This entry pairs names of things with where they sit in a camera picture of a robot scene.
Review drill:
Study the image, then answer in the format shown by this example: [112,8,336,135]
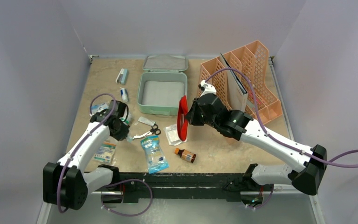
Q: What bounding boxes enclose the white ointment tube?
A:
[138,116,156,126]

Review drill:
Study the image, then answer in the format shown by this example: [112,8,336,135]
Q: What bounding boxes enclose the red first aid pouch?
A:
[177,95,188,141]

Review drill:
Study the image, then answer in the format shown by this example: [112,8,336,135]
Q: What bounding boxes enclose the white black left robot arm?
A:
[42,100,129,212]

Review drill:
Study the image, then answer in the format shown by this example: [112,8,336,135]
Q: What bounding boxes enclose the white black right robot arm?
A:
[178,93,327,196]

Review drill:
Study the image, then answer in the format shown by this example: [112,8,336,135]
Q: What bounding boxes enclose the brown glass medicine bottle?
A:
[174,148,196,163]

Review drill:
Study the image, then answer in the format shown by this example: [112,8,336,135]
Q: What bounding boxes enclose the white bottle green label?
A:
[120,112,132,125]

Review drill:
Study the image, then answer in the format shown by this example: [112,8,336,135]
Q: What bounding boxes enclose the bandage box in bag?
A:
[94,141,116,164]

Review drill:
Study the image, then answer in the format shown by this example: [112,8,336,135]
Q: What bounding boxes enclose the blue white sachet packet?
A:
[89,102,109,116]

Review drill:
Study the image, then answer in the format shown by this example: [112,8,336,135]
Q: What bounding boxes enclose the grey folder in organizer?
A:
[225,70,248,112]

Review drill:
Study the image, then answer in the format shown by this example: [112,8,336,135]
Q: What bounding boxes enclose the small white blue tube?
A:
[120,88,129,102]

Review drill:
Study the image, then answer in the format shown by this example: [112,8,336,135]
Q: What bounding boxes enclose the white gauze packets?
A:
[164,124,186,146]

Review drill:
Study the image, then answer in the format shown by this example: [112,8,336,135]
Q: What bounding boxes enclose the blue wet wipes packet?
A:
[140,135,169,174]

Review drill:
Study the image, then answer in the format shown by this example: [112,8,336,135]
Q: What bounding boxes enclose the mint green open case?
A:
[137,55,188,116]

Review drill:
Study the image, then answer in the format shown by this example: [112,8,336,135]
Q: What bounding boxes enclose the peach plastic file organizer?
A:
[199,40,283,125]

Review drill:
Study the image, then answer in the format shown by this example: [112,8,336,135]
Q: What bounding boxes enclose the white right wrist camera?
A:
[199,80,217,97]

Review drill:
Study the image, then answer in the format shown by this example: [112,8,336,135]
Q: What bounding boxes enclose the black handled scissors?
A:
[132,124,161,140]

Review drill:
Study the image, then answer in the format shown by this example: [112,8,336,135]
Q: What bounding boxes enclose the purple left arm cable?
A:
[56,93,118,214]

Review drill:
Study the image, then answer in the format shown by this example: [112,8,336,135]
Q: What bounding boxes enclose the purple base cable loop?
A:
[101,180,154,217]

